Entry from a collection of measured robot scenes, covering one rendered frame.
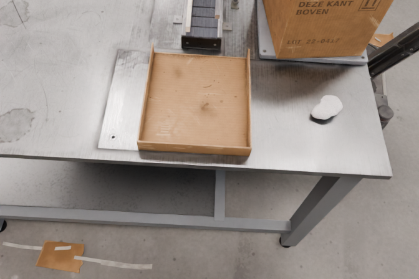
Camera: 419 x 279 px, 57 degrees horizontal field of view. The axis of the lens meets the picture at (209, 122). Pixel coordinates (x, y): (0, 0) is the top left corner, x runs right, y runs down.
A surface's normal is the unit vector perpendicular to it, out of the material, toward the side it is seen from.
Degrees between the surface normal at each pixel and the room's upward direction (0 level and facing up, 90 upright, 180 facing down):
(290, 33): 90
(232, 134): 0
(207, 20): 0
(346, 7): 90
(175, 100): 0
